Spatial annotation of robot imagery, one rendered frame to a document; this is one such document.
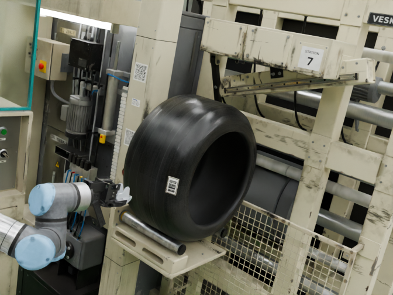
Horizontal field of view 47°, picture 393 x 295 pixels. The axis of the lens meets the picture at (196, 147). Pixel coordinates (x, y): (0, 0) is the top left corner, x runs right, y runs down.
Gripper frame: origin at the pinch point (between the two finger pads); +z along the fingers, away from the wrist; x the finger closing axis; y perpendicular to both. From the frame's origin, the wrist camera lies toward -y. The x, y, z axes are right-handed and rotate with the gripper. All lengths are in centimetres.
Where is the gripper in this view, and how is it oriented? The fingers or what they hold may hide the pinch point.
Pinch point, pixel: (127, 199)
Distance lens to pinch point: 162.4
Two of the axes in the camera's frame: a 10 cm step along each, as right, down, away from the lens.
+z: 6.1, 0.3, 7.9
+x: -7.5, -3.0, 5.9
